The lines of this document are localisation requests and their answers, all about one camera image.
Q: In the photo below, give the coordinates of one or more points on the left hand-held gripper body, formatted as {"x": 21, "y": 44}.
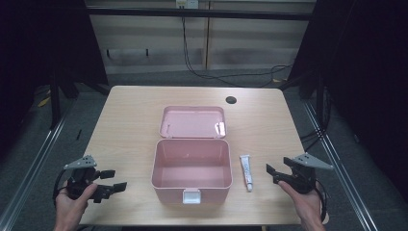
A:
{"x": 81, "y": 176}

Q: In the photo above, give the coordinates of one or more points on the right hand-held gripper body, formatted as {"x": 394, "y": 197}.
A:
{"x": 304, "y": 178}

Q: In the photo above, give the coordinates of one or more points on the white ointment tube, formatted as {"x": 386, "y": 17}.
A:
{"x": 246, "y": 171}

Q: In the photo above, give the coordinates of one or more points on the pink plastic storage box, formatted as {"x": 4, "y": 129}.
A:
{"x": 191, "y": 170}

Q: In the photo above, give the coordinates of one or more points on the person's right hand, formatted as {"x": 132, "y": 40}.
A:
{"x": 308, "y": 208}

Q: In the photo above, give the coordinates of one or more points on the person's left hand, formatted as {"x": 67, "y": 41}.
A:
{"x": 69, "y": 211}

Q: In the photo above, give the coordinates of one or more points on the black metal stand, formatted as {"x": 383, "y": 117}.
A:
{"x": 55, "y": 102}

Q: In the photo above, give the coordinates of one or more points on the yellow floor tape piece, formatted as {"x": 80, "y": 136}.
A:
{"x": 44, "y": 102}

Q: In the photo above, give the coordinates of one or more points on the round black table grommet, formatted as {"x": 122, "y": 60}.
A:
{"x": 231, "y": 99}

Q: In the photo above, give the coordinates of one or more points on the black curtain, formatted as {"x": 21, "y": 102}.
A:
{"x": 365, "y": 80}
{"x": 38, "y": 41}

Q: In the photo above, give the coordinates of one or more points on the metal floor rail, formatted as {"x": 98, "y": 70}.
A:
{"x": 29, "y": 173}
{"x": 340, "y": 166}

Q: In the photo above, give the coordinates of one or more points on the black horizontal frame bar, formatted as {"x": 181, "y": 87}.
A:
{"x": 198, "y": 13}

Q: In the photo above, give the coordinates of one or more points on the white wall power outlet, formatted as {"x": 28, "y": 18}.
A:
{"x": 187, "y": 3}

